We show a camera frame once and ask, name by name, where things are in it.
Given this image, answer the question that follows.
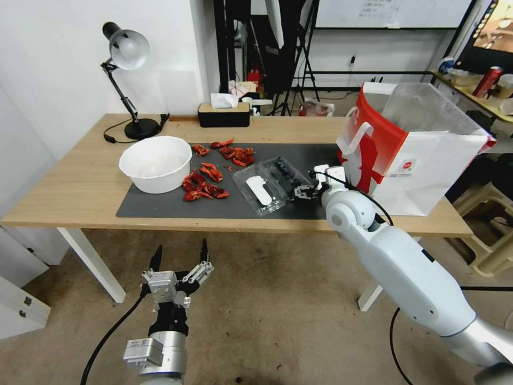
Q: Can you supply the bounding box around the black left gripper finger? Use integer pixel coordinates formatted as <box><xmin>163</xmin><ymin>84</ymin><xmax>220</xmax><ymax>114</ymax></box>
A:
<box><xmin>183</xmin><ymin>238</ymin><xmax>214</xmax><ymax>287</ymax></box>
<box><xmin>141</xmin><ymin>244</ymin><xmax>164</xmax><ymax>282</ymax></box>

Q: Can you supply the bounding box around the clear plastic takeout container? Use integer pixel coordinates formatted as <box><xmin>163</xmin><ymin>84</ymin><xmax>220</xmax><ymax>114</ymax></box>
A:
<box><xmin>232</xmin><ymin>157</ymin><xmax>318</xmax><ymax>218</ymax></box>

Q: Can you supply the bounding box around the white insert in container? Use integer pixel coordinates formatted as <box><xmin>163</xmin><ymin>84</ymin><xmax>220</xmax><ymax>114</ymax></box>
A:
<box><xmin>245</xmin><ymin>175</ymin><xmax>274</xmax><ymax>206</ymax></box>

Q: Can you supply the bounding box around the clear plastic bag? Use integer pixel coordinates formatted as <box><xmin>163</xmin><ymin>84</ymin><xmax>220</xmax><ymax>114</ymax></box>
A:
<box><xmin>300</xmin><ymin>98</ymin><xmax>336</xmax><ymax>118</ymax></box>

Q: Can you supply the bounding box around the black tissue box wooden lid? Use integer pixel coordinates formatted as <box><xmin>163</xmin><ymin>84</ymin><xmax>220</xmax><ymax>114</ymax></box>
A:
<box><xmin>197</xmin><ymin>93</ymin><xmax>252</xmax><ymax>128</ymax></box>

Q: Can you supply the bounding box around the red and white takeout bag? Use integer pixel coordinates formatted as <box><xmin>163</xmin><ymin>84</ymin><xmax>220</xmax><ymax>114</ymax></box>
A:
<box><xmin>336</xmin><ymin>82</ymin><xmax>498</xmax><ymax>217</ymax></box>

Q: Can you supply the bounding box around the dark grey table mat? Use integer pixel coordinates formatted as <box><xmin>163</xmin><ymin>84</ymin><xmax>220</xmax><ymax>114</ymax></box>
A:
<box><xmin>116</xmin><ymin>143</ymin><xmax>342</xmax><ymax>220</ymax></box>

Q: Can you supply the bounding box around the white plastic bowl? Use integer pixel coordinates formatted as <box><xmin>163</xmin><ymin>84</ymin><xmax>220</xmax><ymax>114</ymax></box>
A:
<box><xmin>118</xmin><ymin>135</ymin><xmax>193</xmax><ymax>195</ymax></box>

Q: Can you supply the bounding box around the wooden table with white legs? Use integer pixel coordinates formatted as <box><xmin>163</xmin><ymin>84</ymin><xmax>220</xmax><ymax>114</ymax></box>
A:
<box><xmin>0</xmin><ymin>113</ymin><xmax>476</xmax><ymax>313</ymax></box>

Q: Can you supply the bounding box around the white box with red cross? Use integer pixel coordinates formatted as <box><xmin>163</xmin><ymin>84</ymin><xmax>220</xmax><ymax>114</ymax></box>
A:
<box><xmin>228</xmin><ymin>80</ymin><xmax>260</xmax><ymax>99</ymax></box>

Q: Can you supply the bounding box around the black tripod stand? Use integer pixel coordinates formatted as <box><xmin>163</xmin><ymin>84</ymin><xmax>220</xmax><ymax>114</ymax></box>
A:
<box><xmin>272</xmin><ymin>0</ymin><xmax>321</xmax><ymax>117</ymax></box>

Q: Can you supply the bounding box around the white storage cabinet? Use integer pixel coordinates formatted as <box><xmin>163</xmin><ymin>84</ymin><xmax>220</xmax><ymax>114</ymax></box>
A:
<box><xmin>0</xmin><ymin>224</ymin><xmax>71</xmax><ymax>342</ymax></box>

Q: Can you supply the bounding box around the wooden side table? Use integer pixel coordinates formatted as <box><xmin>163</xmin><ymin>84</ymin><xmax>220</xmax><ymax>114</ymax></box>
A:
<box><xmin>431</xmin><ymin>70</ymin><xmax>513</xmax><ymax>126</ymax></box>

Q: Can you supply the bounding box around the beige plastic stool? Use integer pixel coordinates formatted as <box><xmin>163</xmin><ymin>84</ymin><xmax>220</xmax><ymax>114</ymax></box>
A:
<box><xmin>452</xmin><ymin>179</ymin><xmax>513</xmax><ymax>278</ymax></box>

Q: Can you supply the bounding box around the red drink can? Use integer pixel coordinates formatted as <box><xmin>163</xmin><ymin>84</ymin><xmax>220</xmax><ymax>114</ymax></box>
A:
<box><xmin>472</xmin><ymin>66</ymin><xmax>504</xmax><ymax>98</ymax></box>

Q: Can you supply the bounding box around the black and silver desk lamp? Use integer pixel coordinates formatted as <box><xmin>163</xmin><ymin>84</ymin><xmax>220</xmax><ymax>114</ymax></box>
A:
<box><xmin>99</xmin><ymin>21</ymin><xmax>161</xmax><ymax>141</ymax></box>

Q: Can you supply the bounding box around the white paper cup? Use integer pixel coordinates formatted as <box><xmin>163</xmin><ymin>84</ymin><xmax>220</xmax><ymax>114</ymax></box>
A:
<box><xmin>496</xmin><ymin>74</ymin><xmax>513</xmax><ymax>99</ymax></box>

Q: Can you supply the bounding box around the dark display screen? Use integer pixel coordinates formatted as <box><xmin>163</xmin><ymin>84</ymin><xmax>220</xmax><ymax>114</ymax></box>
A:
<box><xmin>456</xmin><ymin>0</ymin><xmax>513</xmax><ymax>75</ymax></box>

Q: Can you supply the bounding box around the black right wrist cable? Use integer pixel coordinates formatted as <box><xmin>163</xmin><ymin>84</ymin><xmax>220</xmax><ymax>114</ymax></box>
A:
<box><xmin>307</xmin><ymin>170</ymin><xmax>395</xmax><ymax>226</ymax></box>

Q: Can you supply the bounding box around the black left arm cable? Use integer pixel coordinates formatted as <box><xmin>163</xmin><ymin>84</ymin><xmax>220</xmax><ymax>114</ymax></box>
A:
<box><xmin>79</xmin><ymin>295</ymin><xmax>146</xmax><ymax>385</ymax></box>

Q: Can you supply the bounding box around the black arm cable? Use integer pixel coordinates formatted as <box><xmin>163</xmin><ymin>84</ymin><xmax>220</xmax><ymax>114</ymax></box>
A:
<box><xmin>390</xmin><ymin>306</ymin><xmax>410</xmax><ymax>385</ymax></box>
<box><xmin>79</xmin><ymin>295</ymin><xmax>146</xmax><ymax>385</ymax></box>

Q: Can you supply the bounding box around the black lamp power cable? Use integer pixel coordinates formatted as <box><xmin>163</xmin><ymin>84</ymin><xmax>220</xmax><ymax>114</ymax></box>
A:
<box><xmin>103</xmin><ymin>113</ymin><xmax>170</xmax><ymax>144</ymax></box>

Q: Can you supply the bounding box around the black metal shelf frame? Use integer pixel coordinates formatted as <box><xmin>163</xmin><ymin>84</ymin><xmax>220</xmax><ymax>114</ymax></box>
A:
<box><xmin>213</xmin><ymin>0</ymin><xmax>252</xmax><ymax>95</ymax></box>

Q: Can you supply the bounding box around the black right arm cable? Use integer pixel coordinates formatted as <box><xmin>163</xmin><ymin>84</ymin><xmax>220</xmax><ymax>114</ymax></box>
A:
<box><xmin>390</xmin><ymin>306</ymin><xmax>410</xmax><ymax>385</ymax></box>

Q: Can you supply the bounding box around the white wall whiteboard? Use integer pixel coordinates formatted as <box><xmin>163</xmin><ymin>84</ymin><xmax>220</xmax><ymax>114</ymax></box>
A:
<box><xmin>314</xmin><ymin>0</ymin><xmax>473</xmax><ymax>29</ymax></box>

